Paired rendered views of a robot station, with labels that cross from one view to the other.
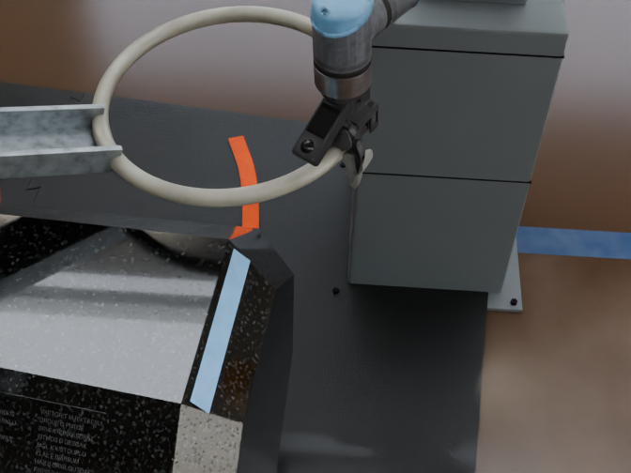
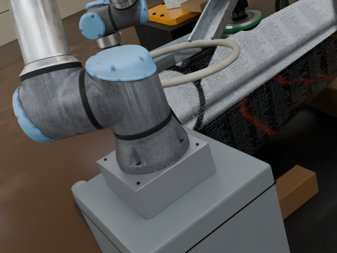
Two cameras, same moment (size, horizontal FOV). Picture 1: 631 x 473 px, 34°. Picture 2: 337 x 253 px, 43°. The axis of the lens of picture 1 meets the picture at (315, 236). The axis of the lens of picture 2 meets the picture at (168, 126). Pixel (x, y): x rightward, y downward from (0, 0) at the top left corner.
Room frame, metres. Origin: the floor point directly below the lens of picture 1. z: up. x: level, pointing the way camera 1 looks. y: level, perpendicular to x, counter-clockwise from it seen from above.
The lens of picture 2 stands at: (2.74, -0.68, 1.49)
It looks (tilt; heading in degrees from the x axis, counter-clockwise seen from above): 28 degrees down; 153
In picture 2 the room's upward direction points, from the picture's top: 19 degrees counter-clockwise
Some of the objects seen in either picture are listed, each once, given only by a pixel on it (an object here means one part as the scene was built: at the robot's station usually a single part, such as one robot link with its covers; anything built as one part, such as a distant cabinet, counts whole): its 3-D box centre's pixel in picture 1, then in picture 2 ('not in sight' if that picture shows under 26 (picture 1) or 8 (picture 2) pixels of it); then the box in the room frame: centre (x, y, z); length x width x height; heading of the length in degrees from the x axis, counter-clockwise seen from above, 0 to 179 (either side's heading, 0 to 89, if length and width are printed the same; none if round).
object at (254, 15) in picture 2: not in sight; (239, 18); (1.11, 0.75, 0.82); 0.21 x 0.21 x 0.01
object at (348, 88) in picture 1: (341, 71); (109, 39); (1.26, -0.03, 1.07); 0.10 x 0.09 x 0.05; 55
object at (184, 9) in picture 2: not in sight; (196, 5); (0.51, 0.95, 0.81); 0.20 x 0.10 x 0.05; 0
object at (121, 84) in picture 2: not in sight; (125, 87); (1.87, -0.30, 1.12); 0.17 x 0.15 x 0.18; 51
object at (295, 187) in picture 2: not in sight; (287, 194); (1.51, 0.45, 0.07); 0.30 x 0.12 x 0.12; 87
